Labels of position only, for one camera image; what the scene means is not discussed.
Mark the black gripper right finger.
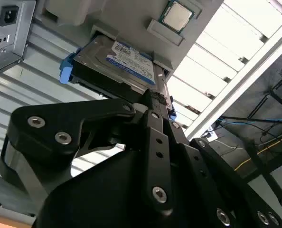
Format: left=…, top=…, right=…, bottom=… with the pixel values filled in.
left=159, top=94, right=282, bottom=228

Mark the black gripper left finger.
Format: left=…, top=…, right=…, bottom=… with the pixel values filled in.
left=0, top=89, right=174, bottom=216

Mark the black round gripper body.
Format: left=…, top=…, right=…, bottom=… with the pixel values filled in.
left=34, top=150, right=219, bottom=228

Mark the hard disk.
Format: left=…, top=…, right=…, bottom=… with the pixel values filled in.
left=59, top=33, right=178, bottom=121

